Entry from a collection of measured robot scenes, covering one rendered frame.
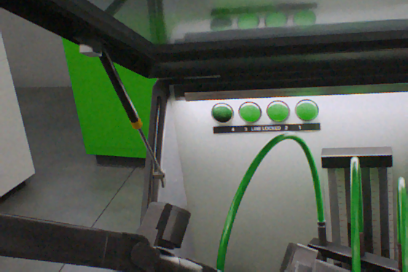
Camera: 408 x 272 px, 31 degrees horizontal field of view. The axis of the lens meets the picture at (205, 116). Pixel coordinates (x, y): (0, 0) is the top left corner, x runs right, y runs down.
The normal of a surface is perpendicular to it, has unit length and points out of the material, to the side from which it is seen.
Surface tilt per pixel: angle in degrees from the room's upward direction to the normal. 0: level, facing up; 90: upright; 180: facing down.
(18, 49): 90
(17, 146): 90
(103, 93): 90
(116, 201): 0
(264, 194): 90
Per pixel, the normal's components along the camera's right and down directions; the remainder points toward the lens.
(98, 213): -0.12, -0.91
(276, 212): -0.19, 0.41
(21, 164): 0.86, 0.10
